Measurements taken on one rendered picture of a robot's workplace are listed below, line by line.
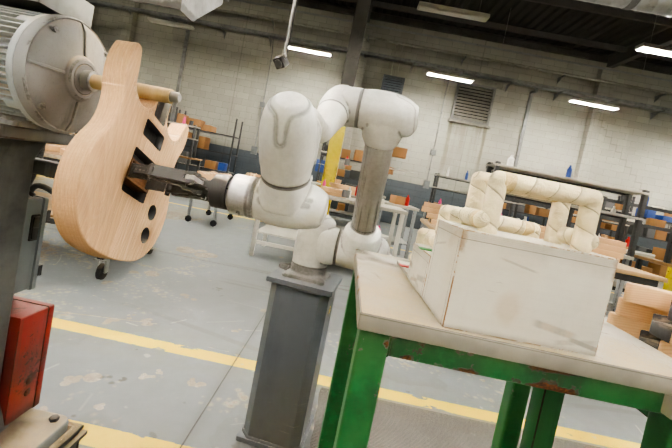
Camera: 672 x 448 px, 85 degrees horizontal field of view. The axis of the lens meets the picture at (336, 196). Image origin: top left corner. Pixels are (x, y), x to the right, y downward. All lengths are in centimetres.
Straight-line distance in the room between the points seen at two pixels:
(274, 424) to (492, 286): 128
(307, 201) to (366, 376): 34
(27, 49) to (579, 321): 113
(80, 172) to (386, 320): 58
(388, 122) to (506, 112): 1181
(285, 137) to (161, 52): 1328
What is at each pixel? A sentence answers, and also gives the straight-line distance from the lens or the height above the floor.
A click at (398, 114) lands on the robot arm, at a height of 137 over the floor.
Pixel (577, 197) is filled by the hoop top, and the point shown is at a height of 119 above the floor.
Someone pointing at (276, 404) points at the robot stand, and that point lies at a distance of 174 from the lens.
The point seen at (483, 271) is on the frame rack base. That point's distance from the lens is 68.
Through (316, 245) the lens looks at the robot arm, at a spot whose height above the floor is 85.
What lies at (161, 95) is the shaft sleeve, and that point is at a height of 125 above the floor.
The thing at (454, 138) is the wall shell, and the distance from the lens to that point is 1234.
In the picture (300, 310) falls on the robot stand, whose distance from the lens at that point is 155.
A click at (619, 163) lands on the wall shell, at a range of 1450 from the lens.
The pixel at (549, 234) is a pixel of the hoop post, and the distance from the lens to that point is 84.
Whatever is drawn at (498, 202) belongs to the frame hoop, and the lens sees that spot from 68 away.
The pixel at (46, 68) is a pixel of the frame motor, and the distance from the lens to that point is 98.
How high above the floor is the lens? 115
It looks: 3 degrees down
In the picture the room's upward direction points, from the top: 11 degrees clockwise
